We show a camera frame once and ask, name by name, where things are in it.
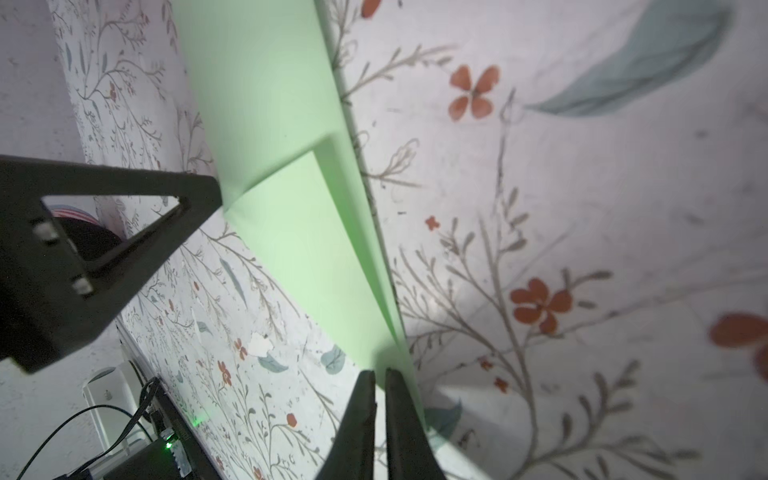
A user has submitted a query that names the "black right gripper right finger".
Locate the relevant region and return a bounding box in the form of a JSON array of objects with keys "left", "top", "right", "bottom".
[{"left": 384, "top": 369, "right": 446, "bottom": 480}]

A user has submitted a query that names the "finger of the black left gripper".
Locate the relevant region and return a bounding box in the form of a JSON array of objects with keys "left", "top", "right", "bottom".
[{"left": 1, "top": 155, "right": 222, "bottom": 373}]

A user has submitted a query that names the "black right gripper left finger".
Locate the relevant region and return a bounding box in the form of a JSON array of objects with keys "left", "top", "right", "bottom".
[{"left": 316, "top": 370, "right": 377, "bottom": 480}]

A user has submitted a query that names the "light green paper sheet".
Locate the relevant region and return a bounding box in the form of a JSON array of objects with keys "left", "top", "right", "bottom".
[{"left": 173, "top": 1, "right": 418, "bottom": 396}]

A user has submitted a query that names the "striped hat doll plush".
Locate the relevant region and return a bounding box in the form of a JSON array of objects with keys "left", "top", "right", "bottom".
[{"left": 48, "top": 204, "right": 123, "bottom": 261}]

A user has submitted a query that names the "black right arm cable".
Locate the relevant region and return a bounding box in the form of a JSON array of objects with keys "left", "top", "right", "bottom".
[{"left": 16, "top": 377, "right": 162, "bottom": 480}]

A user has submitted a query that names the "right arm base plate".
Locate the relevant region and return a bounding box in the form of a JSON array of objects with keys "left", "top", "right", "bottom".
[{"left": 90, "top": 383, "right": 223, "bottom": 480}]

